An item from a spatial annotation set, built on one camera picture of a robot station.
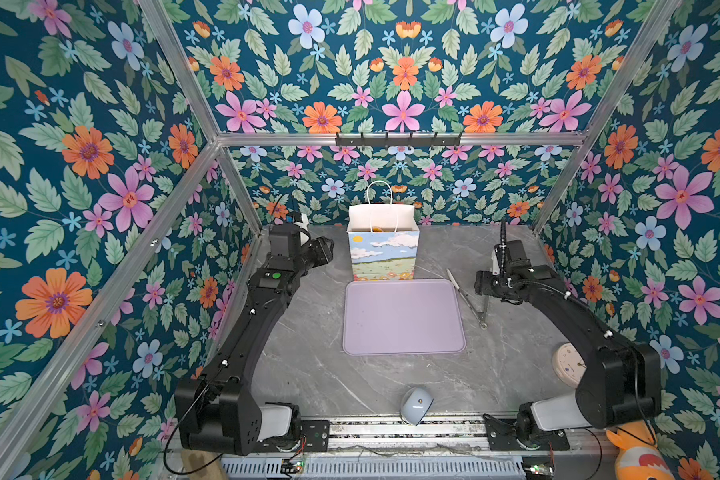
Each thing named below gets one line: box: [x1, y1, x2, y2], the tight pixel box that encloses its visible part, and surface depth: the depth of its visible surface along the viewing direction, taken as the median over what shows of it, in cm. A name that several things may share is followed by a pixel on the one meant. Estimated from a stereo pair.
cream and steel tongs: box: [446, 268, 489, 330], surface depth 98 cm
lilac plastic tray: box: [342, 279, 466, 355], surface depth 98 cm
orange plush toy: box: [606, 420, 675, 480], surface depth 65 cm
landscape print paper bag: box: [346, 180, 420, 281], surface depth 92 cm
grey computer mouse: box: [400, 386, 434, 427], surface depth 73 cm
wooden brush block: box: [183, 449, 228, 480], surface depth 68 cm
